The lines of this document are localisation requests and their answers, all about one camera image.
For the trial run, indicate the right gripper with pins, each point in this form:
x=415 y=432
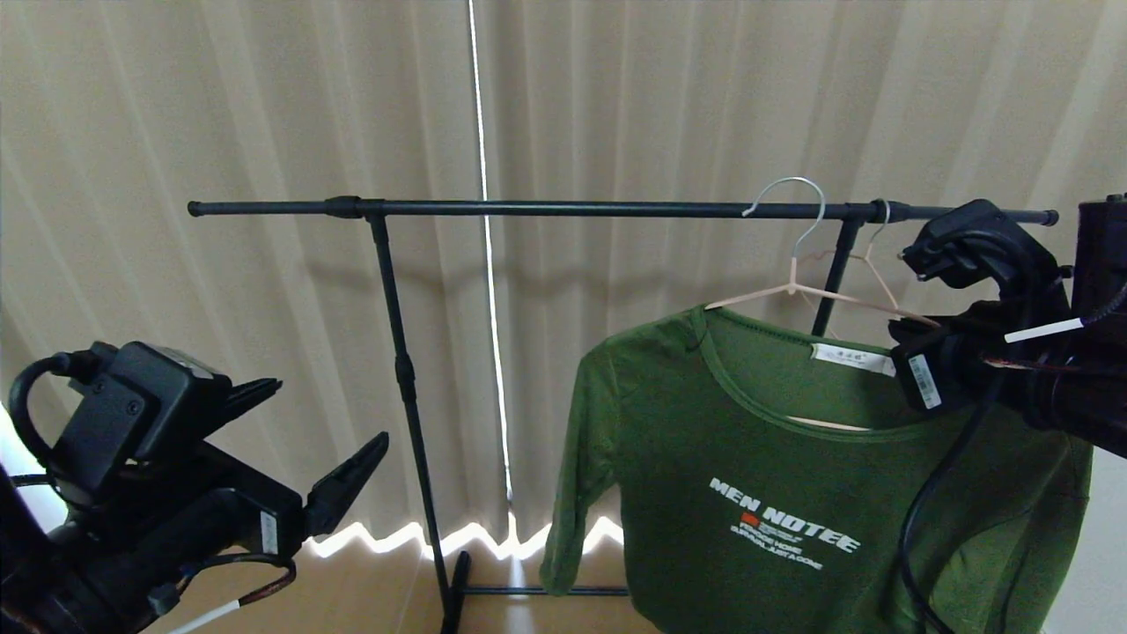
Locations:
x=960 y=361

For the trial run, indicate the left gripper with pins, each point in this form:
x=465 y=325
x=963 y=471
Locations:
x=238 y=519

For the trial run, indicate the green long-sleeved shirt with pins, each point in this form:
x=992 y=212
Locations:
x=687 y=423

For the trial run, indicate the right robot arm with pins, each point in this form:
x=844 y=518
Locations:
x=1083 y=396

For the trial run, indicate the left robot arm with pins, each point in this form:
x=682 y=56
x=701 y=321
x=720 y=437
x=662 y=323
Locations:
x=35 y=599

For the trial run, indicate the black clothes rack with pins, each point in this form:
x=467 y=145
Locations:
x=572 y=209

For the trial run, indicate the beige curtain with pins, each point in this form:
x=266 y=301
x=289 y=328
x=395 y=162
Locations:
x=176 y=106

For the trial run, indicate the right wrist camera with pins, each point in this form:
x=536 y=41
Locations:
x=960 y=238

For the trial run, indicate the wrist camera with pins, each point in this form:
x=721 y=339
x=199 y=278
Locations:
x=132 y=414
x=960 y=238

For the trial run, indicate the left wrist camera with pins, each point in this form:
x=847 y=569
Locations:
x=132 y=414

